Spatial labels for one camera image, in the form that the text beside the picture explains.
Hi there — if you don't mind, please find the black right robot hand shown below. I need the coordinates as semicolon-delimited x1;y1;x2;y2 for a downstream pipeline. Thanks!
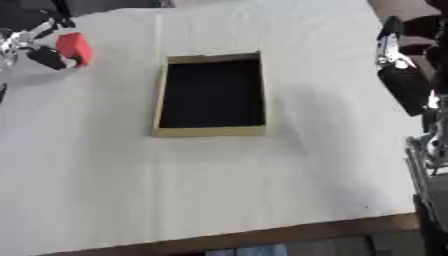
374;15;440;118

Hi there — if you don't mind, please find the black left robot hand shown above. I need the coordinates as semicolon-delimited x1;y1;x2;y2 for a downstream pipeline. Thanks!
15;0;83;71

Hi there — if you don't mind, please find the red block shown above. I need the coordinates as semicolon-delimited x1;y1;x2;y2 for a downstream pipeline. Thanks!
54;31;97;68

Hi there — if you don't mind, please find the tan cardboard box black inside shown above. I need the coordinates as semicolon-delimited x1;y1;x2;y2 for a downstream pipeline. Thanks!
150;51;270;139

